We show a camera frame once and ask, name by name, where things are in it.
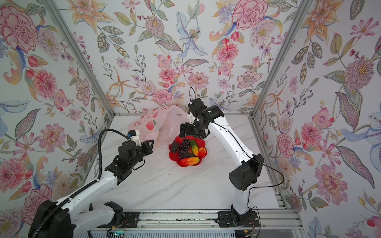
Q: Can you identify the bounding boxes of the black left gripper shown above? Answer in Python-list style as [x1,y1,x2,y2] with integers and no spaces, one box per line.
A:
[128,140,156,169]

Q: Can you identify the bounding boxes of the pink plastic bag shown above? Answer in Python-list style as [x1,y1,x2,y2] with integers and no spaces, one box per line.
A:
[128,105,189,149]

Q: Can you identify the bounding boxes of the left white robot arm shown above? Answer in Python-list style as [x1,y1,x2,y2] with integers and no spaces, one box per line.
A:
[28,140,154,238]

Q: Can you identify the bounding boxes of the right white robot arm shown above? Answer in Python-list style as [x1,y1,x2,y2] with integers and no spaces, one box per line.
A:
[180,98,264,227]

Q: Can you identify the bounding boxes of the green orange toy papaya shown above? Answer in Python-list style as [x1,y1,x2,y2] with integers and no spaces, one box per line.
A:
[190,140,199,157]

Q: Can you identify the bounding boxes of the red yellow toy peach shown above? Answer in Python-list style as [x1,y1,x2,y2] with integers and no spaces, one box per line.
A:
[197,147,207,159]

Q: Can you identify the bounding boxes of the dark purple toy grapes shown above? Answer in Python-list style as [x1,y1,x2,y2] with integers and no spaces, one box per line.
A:
[178,138,191,159]

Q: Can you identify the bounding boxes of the dark toy avocado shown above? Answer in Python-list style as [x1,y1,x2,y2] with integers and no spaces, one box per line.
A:
[170,141,180,154]

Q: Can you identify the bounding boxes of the red orange toy mango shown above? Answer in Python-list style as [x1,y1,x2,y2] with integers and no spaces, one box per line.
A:
[179,157,200,167]

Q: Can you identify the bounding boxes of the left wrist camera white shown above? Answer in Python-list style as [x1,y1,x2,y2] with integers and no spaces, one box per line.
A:
[127,130,141,147]

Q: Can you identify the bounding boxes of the thin black cable right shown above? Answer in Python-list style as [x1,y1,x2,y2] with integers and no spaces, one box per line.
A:
[189,87,285,238]

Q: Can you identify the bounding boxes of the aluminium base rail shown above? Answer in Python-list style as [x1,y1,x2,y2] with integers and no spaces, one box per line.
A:
[74,208,304,231]

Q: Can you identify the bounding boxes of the black corrugated cable left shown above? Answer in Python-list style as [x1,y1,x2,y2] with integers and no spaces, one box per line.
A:
[29,128,130,238]

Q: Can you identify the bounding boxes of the aluminium corner post right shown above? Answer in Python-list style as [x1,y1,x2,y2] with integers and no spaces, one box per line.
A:
[251,0,312,119]

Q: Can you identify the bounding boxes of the aluminium corner post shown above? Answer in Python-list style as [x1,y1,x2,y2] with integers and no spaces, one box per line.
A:
[42,0,116,119]
[251,0,312,119]

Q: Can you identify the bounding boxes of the aluminium corner post left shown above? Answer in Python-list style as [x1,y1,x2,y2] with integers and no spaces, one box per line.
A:
[42,0,116,119]

